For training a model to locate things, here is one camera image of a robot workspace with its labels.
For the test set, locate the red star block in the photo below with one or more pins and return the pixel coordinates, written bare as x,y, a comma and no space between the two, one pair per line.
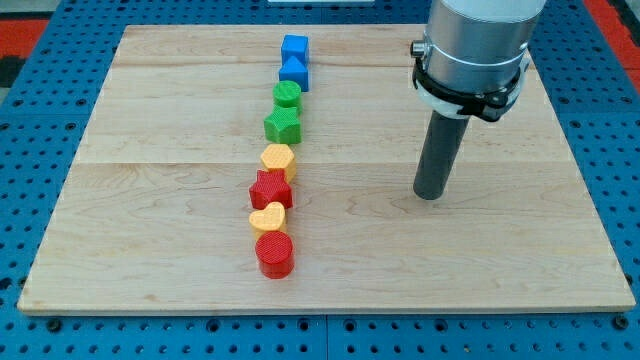
270,186

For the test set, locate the wooden board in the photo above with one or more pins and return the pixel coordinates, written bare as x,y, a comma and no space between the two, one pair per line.
153,216

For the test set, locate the green cylinder block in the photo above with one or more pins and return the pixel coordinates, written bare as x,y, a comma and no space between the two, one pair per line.
287,94

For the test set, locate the yellow heart block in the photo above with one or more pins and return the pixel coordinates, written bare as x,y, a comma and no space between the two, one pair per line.
271,218

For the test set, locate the red cylinder block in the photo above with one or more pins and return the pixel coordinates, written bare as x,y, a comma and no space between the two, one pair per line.
275,254

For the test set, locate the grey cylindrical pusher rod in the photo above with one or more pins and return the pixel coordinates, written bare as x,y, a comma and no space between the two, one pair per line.
442,142

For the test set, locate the blue triangle block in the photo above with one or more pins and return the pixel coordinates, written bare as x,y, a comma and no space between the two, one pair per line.
293,70

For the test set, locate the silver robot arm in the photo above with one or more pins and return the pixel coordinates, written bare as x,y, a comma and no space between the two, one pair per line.
471,59

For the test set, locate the blue cube block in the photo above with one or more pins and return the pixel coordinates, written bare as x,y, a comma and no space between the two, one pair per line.
295,46

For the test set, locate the yellow hexagon block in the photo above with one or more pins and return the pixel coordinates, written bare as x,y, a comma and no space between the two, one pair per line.
279,157

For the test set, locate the green star block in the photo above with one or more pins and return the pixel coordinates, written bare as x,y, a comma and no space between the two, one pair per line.
283,126

